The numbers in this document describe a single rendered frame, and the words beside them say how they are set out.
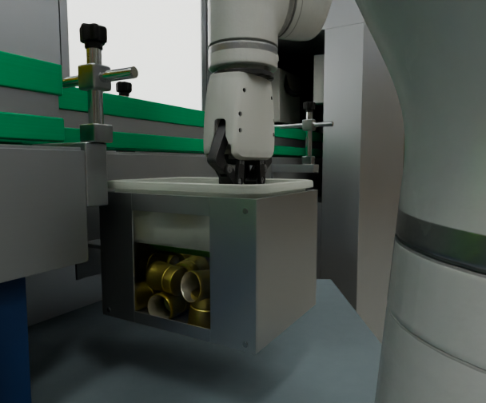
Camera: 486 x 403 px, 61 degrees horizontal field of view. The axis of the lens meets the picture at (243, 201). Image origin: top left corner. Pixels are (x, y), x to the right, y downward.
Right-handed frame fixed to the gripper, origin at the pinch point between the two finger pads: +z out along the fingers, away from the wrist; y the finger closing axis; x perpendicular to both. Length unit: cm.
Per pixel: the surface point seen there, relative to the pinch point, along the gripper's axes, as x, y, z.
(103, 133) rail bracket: -9.9, 13.0, -8.0
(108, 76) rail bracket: -8.4, 13.4, -13.8
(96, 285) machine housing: -41.6, -10.9, 20.1
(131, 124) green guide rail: -22.5, -3.3, -10.9
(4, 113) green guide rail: -12.3, 22.2, -9.3
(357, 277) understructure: -5, -72, 27
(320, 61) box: -21, -81, -36
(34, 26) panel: -38.3, 2.1, -26.9
